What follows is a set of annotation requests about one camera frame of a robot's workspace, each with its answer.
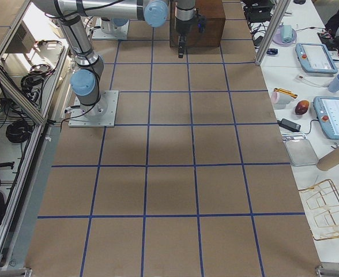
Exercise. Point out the black power adapter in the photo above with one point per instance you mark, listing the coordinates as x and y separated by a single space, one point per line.
289 125

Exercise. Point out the teach pendant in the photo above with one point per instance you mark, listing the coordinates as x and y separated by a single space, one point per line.
315 58
327 110

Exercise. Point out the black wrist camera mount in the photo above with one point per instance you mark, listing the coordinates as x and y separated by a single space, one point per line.
201 21

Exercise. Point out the red apple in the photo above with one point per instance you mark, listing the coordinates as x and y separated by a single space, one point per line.
302 107

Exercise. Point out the purple bowl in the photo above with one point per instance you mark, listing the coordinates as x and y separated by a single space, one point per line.
285 36

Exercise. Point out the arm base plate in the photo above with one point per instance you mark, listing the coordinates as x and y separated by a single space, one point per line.
103 114
97 34

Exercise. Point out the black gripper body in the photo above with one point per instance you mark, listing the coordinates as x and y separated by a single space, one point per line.
183 27

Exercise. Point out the dark wooden drawer cabinet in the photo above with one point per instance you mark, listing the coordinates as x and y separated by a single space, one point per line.
208 26

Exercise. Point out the far teach pendant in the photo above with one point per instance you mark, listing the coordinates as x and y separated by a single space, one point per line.
315 58

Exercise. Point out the near teach pendant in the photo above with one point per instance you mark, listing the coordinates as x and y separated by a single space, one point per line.
327 110

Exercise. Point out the cardboard tube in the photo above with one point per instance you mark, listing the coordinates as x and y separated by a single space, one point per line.
329 161

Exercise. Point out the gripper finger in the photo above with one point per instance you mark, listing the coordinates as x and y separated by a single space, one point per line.
181 45

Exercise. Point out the clear plastic tray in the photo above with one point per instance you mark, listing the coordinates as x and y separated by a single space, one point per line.
301 153

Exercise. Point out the gold wire rack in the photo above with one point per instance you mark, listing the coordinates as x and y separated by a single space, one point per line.
321 204

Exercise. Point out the aluminium frame post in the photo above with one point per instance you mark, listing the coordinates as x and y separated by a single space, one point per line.
275 21

